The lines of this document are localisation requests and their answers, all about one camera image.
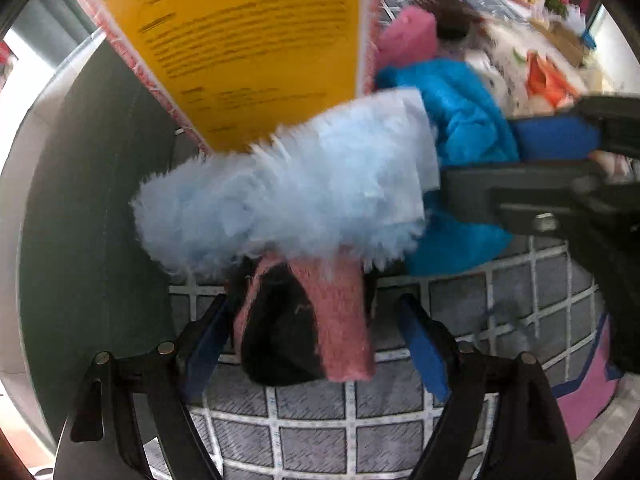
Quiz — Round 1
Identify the pink patterned cardboard box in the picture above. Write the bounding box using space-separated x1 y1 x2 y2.
57 0 383 156

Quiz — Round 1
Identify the white fox print box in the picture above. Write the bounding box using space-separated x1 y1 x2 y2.
480 35 596 116

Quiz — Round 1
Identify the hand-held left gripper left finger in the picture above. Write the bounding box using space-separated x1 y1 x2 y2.
70 292 238 480

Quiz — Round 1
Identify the light blue fluffy cloth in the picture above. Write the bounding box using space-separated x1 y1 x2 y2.
130 87 441 281

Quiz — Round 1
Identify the pink and black knitted slipper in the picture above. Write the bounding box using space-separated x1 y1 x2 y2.
235 255 377 387

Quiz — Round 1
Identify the pink knit item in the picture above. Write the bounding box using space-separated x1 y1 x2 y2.
375 7 438 68

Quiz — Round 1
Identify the white storage box green outside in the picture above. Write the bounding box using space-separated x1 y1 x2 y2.
0 0 221 466

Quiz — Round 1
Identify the grey checked blanket with stars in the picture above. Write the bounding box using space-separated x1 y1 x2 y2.
165 0 640 480

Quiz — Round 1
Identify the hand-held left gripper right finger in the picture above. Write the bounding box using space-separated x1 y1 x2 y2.
395 294 573 480

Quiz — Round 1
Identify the pile of colourful clutter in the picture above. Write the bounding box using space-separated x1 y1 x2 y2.
445 0 596 66

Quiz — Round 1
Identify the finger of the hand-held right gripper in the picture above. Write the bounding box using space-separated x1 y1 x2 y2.
440 157 640 376
510 92 640 161

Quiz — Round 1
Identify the brown knitted hat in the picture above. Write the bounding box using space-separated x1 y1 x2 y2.
417 0 488 41

